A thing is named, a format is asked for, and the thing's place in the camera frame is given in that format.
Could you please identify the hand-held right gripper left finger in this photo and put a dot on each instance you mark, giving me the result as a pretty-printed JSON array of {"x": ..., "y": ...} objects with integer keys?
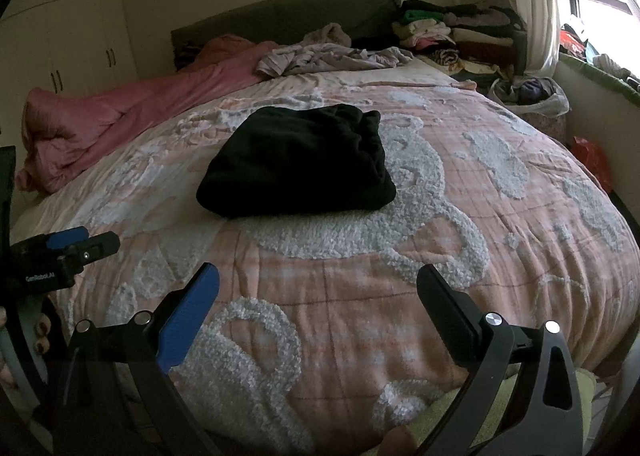
[{"x": 190, "y": 311}]

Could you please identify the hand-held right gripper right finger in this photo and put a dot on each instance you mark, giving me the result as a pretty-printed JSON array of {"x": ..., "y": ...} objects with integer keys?
[{"x": 445, "y": 306}]

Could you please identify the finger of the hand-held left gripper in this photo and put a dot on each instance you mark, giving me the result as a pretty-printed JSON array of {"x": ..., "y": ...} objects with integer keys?
[
  {"x": 97, "y": 248},
  {"x": 70, "y": 237}
]

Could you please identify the black long-sleeve shirt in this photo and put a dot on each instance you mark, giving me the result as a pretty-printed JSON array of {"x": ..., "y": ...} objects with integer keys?
[{"x": 300, "y": 160}]

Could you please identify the white plastic bag of clothes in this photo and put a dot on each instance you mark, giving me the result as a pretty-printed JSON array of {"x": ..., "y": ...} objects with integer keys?
[{"x": 530, "y": 95}]

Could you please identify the pile of folded clothes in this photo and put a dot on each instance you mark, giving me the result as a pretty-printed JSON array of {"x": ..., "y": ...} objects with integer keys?
[{"x": 475, "y": 35}]

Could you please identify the person's left hand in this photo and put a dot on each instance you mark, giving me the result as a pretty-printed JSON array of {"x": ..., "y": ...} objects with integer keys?
[{"x": 42, "y": 333}]

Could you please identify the pink checked tufted blanket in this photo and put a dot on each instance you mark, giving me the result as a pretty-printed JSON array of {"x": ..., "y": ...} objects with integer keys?
[{"x": 400, "y": 236}]

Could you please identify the pink duvet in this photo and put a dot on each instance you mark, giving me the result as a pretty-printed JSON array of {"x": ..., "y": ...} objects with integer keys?
[{"x": 100, "y": 120}]

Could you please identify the cream wardrobe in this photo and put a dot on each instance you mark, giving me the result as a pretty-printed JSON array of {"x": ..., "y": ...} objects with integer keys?
[{"x": 75, "y": 35}]

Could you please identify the red plastic bag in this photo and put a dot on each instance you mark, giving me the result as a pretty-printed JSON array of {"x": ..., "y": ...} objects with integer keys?
[{"x": 590, "y": 160}]

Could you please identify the cream bed sheet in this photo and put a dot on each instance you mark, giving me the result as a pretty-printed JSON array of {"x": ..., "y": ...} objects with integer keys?
[{"x": 410, "y": 74}]

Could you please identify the crumpled lilac garment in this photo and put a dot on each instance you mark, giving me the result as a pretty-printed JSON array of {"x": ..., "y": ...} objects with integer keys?
[{"x": 325, "y": 58}]

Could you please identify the green windowsill mat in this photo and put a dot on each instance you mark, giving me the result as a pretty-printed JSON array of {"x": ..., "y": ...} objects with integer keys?
[{"x": 600, "y": 78}]

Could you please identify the dark green headboard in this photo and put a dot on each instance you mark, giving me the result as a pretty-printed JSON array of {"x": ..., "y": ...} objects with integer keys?
[{"x": 280, "y": 15}]

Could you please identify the white curtain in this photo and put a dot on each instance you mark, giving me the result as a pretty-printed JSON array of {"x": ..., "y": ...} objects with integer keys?
[{"x": 540, "y": 0}]

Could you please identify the window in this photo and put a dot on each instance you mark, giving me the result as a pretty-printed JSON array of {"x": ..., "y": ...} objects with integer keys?
[{"x": 600, "y": 0}]

